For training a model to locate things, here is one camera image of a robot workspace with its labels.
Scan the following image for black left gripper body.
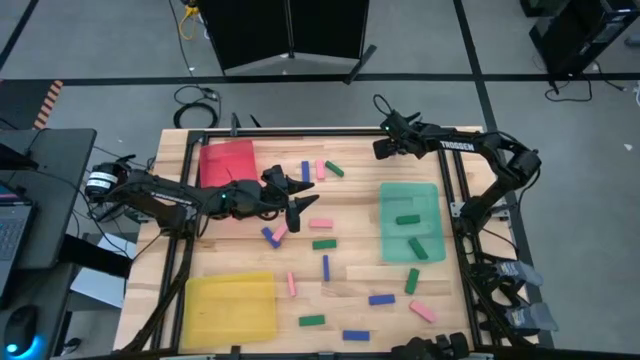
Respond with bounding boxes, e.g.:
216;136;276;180
227;178;292;222

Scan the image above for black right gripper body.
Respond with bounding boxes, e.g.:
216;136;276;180
372;117;426;161

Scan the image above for red plastic bin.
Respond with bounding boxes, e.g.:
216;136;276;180
198;139;261;190

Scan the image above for teal plastic bin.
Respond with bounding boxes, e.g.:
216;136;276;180
378;181;447;265

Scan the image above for yellow plastic bin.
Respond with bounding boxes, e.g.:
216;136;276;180
182;271;278;350

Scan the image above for black folding partition screen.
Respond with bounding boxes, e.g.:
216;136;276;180
197;0;379;85

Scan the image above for white paper sheet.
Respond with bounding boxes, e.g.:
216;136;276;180
69;233;139;310

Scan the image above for grey power supply brick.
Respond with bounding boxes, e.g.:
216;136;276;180
494;259;545;287
504;302;560;334

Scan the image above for dark grey desk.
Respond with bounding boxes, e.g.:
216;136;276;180
0;128;98;360

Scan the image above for black equipment cart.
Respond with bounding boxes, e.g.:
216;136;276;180
519;0;640;79

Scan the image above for black mat with hazard stripes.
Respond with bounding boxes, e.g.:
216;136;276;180
0;78;65;132

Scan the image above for grey laptop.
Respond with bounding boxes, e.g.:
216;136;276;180
0;182;35;296

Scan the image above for black computer mouse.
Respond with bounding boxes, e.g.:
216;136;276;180
3;304;41;359

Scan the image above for black aluminium table frame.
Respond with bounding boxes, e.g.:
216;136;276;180
122;126;539;351

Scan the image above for coiled black cable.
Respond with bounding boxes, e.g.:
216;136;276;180
172;83;222;130

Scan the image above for black floor cable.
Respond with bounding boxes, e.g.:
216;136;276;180
543;74;626;104

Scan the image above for yellow hanging cable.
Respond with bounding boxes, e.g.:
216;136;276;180
178;2;201;41

